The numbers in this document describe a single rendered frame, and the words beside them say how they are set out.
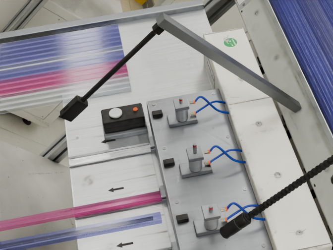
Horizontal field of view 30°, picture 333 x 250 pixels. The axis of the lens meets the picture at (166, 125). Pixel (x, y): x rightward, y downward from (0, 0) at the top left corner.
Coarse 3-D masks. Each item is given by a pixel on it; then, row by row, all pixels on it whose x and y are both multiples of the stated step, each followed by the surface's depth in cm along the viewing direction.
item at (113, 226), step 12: (144, 216) 89; (156, 216) 89; (72, 228) 89; (84, 228) 89; (96, 228) 88; (108, 228) 88; (120, 228) 89; (132, 228) 89; (12, 240) 88; (24, 240) 88; (36, 240) 88; (48, 240) 88; (60, 240) 88
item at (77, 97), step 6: (78, 96) 96; (72, 102) 96; (78, 102) 95; (84, 102) 96; (66, 108) 96; (72, 108) 96; (78, 108) 96; (84, 108) 96; (60, 114) 97; (66, 114) 97; (72, 114) 97; (78, 114) 97; (72, 120) 98
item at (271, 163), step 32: (224, 32) 120; (256, 64) 114; (224, 96) 109; (256, 96) 108; (256, 128) 104; (256, 160) 99; (288, 160) 99; (256, 192) 96; (288, 224) 91; (320, 224) 91
